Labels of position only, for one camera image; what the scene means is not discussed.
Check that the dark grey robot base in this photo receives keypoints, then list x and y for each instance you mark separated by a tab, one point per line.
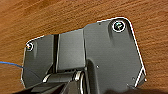
106	56

